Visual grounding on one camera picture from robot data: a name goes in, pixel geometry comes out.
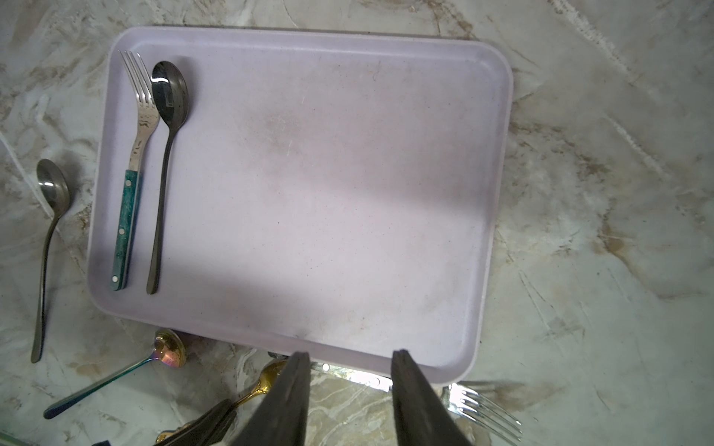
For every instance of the green handled silver fork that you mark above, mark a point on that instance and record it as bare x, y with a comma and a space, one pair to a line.
148, 117

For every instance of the all silver fork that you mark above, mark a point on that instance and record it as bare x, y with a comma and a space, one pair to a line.
456, 398

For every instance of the silver grey spoon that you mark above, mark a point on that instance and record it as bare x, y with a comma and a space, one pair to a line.
55, 189

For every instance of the iridescent rainbow spoon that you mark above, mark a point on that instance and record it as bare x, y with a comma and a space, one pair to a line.
167, 348

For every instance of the lilac plastic tray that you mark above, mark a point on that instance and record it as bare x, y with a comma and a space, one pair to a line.
329, 193

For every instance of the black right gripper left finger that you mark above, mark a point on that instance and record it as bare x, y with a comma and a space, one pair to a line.
281, 418

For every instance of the ornate gold fork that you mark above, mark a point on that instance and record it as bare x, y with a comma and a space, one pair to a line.
262, 386

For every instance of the dark black spoon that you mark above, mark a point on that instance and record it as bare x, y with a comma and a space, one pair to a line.
171, 97

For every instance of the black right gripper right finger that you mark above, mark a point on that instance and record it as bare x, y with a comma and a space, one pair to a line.
419, 417

